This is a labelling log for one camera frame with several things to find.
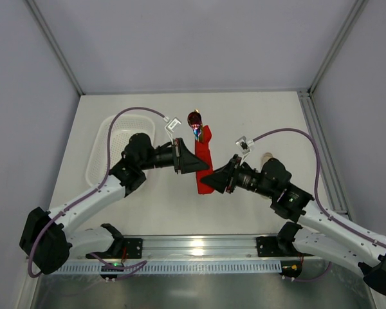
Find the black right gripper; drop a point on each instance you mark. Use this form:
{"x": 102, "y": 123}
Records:
{"x": 231, "y": 175}

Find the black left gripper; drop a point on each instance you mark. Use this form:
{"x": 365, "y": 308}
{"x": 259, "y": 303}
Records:
{"x": 177, "y": 156}

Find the red paper napkin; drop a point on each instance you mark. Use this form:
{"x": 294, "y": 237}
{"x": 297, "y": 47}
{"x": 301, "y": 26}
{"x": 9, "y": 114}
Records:
{"x": 202, "y": 151}

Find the iridescent rainbow fork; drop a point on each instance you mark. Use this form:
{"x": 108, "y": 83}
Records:
{"x": 198, "y": 134}

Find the iridescent rainbow spoon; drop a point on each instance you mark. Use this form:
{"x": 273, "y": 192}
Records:
{"x": 190, "y": 120}

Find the gold knife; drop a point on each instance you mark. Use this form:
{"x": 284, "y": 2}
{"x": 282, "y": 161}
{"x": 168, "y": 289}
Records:
{"x": 198, "y": 122}

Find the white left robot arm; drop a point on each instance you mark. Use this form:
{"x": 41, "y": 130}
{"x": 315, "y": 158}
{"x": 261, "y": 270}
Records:
{"x": 115, "y": 186}

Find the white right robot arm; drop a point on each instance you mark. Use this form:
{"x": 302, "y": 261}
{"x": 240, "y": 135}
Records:
{"x": 309, "y": 229}

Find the beige oblong utensil tray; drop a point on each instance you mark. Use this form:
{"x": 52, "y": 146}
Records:
{"x": 265, "y": 158}

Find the white perforated plastic basket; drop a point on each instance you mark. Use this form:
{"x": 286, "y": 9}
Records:
{"x": 123, "y": 129}

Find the right black connector box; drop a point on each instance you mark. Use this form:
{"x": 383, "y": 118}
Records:
{"x": 290, "y": 270}

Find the black connector box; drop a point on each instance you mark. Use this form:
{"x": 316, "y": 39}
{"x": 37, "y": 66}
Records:
{"x": 111, "y": 271}
{"x": 290, "y": 270}

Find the left black connector box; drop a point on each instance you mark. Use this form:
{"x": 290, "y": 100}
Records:
{"x": 111, "y": 271}

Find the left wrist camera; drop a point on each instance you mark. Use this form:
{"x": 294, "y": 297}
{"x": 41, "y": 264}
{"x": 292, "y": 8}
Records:
{"x": 171, "y": 124}

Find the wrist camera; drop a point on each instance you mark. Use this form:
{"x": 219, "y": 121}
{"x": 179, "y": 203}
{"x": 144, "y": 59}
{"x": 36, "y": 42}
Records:
{"x": 171, "y": 124}
{"x": 246, "y": 146}

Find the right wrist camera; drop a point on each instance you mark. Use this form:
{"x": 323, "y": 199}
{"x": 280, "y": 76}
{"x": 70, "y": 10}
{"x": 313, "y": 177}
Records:
{"x": 246, "y": 146}

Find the aluminium front rail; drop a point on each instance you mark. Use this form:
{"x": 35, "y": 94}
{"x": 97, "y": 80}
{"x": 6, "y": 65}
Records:
{"x": 212, "y": 246}

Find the aluminium rail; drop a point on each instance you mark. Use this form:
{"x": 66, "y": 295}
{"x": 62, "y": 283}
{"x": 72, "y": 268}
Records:
{"x": 212, "y": 246}
{"x": 330, "y": 179}

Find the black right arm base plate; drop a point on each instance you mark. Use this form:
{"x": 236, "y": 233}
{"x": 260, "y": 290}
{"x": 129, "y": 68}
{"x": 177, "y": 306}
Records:
{"x": 267, "y": 246}

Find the white slotted cable duct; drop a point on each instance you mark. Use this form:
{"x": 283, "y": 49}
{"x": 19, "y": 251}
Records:
{"x": 176, "y": 267}

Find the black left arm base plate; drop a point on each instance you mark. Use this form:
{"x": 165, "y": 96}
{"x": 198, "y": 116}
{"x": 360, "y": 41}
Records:
{"x": 128, "y": 248}

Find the aluminium right side rail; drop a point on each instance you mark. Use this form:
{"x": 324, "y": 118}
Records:
{"x": 330, "y": 179}

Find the left aluminium frame post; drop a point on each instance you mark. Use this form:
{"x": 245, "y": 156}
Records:
{"x": 49, "y": 37}

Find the aluminium frame post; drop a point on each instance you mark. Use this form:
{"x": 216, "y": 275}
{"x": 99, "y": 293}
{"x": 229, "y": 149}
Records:
{"x": 338, "y": 42}
{"x": 49, "y": 37}

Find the right aluminium frame post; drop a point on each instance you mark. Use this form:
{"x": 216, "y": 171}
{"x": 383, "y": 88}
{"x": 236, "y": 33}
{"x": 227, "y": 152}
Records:
{"x": 338, "y": 42}

